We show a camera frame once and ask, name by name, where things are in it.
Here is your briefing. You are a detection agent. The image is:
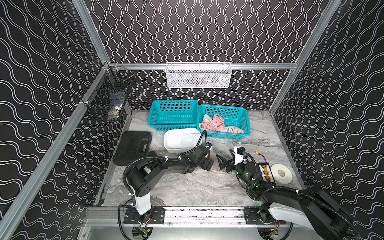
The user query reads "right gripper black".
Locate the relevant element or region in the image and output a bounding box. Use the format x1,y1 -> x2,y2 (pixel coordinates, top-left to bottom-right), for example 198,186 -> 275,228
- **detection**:
217,148 -> 250,188

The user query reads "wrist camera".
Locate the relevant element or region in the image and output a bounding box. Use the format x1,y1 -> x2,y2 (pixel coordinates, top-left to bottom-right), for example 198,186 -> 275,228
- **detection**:
205,142 -> 212,150
233,146 -> 246,166

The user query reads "white plastic tray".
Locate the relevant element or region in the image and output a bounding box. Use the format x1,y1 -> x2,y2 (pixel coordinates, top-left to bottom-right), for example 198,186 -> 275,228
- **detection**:
164,128 -> 201,154

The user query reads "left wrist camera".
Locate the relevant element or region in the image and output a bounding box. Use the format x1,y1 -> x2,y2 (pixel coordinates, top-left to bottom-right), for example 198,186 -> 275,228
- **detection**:
205,142 -> 212,150

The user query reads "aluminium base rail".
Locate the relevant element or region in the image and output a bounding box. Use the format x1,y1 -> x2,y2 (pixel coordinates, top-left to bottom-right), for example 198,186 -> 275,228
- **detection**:
85,204 -> 314,230

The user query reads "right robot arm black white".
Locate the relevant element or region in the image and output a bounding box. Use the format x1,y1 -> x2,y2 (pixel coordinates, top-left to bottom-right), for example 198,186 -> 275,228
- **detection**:
217,147 -> 361,240

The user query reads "teal plastic basket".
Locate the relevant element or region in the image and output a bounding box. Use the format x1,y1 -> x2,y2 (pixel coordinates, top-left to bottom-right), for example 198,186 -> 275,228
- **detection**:
148,100 -> 199,132
197,105 -> 251,140

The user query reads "netted apple back right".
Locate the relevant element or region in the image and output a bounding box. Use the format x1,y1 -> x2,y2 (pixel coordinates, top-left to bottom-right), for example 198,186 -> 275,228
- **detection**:
213,114 -> 225,126

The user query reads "black plastic tool case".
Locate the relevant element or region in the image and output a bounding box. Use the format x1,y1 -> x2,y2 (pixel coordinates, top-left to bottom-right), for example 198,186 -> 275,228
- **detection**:
113,131 -> 152,166

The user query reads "white tape roll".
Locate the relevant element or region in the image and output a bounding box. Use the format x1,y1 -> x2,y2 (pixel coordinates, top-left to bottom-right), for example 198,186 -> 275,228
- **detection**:
271,164 -> 293,185

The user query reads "left teal plastic basket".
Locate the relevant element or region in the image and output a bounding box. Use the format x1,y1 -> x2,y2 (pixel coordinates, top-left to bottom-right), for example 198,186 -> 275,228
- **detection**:
148,100 -> 199,132

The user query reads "object in black basket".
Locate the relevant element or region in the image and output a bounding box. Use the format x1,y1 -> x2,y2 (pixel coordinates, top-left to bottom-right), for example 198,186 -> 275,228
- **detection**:
107,104 -> 123,120

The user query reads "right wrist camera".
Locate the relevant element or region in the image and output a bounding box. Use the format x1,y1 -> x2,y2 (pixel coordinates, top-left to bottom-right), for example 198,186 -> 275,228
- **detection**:
233,146 -> 246,166

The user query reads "black wire wall basket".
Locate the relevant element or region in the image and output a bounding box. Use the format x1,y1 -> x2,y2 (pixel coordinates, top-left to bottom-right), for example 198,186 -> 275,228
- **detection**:
85,66 -> 138,122

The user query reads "white wire wall basket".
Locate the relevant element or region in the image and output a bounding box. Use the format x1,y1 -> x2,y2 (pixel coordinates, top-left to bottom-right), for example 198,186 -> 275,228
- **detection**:
165,62 -> 233,89

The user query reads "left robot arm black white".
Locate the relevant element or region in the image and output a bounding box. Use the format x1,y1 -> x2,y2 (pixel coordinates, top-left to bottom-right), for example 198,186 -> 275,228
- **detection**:
118,131 -> 214,240

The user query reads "right teal plastic basket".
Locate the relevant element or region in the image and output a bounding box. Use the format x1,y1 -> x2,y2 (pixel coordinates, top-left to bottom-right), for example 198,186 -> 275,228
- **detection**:
197,105 -> 251,140

